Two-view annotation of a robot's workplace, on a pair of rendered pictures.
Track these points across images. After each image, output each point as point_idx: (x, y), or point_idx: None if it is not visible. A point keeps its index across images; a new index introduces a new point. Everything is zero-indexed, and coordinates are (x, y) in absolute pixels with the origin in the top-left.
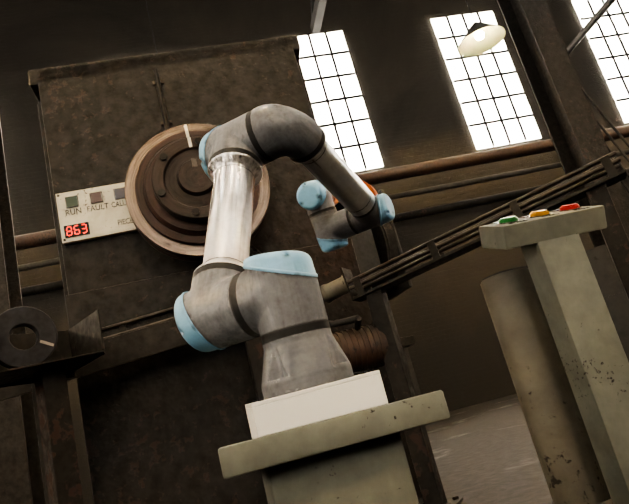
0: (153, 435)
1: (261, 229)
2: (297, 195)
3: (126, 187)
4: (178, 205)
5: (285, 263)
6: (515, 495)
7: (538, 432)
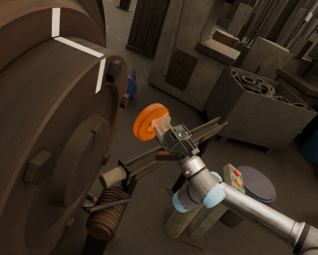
0: None
1: None
2: (214, 205)
3: None
4: (47, 247)
5: None
6: (135, 219)
7: (182, 227)
